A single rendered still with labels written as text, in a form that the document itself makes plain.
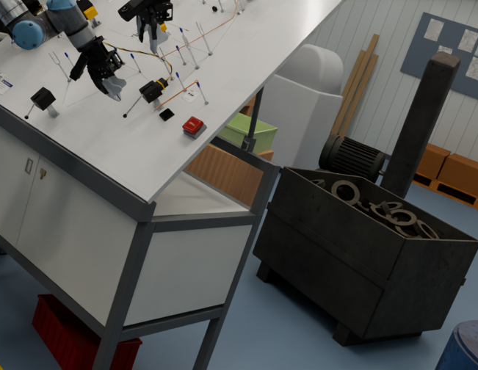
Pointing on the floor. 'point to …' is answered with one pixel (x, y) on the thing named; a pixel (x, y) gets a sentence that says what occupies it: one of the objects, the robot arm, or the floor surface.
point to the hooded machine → (302, 106)
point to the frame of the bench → (109, 343)
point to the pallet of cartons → (452, 175)
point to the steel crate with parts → (362, 255)
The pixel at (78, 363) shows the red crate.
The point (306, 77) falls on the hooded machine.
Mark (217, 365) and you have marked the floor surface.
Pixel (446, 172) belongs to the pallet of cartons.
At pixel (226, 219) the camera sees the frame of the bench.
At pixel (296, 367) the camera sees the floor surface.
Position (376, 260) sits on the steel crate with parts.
